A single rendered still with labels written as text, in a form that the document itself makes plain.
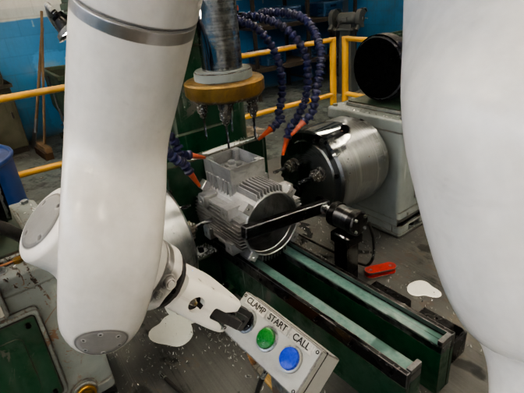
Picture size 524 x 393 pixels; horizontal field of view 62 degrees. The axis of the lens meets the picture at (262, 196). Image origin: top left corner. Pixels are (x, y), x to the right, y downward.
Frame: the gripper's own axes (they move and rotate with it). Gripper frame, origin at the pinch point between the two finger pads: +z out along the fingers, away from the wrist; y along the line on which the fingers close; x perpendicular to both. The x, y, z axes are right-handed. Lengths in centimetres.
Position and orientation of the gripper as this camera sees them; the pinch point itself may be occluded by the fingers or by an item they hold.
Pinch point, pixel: (236, 316)
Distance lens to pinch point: 66.3
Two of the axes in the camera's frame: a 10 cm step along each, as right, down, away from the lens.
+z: 5.6, 4.8, 6.7
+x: -5.5, 8.2, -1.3
